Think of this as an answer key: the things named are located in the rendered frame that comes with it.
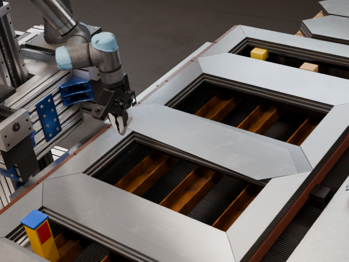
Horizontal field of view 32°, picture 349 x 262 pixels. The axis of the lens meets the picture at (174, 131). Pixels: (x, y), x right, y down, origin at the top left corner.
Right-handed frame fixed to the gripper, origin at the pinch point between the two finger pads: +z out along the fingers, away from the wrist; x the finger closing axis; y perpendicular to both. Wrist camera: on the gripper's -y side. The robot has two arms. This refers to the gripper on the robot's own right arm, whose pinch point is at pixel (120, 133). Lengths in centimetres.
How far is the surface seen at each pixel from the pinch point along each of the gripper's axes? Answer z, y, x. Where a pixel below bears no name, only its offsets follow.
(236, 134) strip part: 6.6, 23.2, -30.9
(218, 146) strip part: 6.5, 14.8, -29.1
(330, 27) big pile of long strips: 7, 108, -27
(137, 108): 6.1, 21.2, 10.6
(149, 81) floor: 91, 147, 120
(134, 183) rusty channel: 22.9, 0.9, -0.1
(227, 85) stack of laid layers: 9, 52, -9
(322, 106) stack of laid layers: 8, 52, -49
